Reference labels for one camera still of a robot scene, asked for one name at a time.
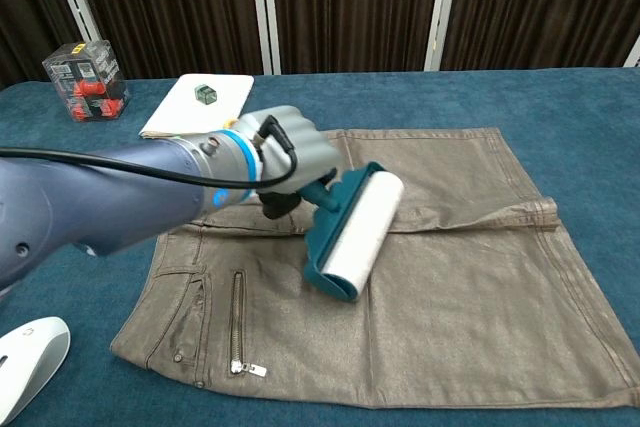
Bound white rounded robot base shell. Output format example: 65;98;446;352
0;316;72;427

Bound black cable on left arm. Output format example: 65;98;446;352
0;115;299;189

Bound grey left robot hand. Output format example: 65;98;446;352
237;105;339;220

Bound clear box with red items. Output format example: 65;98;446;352
42;39;131;124

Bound brown metallic folded shorts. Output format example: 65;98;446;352
110;127;640;410

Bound dark blue velvet table cover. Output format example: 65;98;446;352
0;65;640;427

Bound brown folding screen with white frames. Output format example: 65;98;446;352
0;0;640;91

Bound teal handled lint roller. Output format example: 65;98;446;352
224;161;405;303

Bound white folded cloth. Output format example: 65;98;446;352
138;73;255;140

